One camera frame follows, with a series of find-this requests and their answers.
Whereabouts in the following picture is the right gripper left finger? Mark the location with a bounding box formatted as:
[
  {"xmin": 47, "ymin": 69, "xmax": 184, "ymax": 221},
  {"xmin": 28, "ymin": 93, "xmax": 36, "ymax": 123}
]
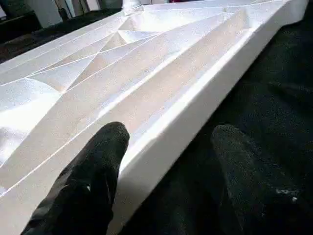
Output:
[{"xmin": 21, "ymin": 121, "xmax": 131, "ymax": 235}]

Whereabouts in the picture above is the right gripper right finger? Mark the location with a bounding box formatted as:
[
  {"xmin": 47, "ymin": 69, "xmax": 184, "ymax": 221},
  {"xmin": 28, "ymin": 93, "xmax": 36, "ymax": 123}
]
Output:
[{"xmin": 210, "ymin": 124, "xmax": 313, "ymax": 235}]

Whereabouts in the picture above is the white plastic table top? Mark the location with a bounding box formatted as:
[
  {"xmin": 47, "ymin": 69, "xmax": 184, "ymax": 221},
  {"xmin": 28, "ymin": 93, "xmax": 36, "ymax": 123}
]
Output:
[{"xmin": 0, "ymin": 0, "xmax": 308, "ymax": 235}]

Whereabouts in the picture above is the black plastic mat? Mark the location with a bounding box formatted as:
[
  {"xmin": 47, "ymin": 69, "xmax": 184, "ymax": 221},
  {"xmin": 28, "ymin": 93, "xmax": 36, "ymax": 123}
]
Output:
[{"xmin": 0, "ymin": 0, "xmax": 313, "ymax": 235}]

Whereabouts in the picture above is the white sideboard cabinet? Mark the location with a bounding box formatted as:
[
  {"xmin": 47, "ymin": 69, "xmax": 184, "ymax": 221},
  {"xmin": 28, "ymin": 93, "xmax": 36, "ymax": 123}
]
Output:
[{"xmin": 34, "ymin": 0, "xmax": 123, "ymax": 25}]

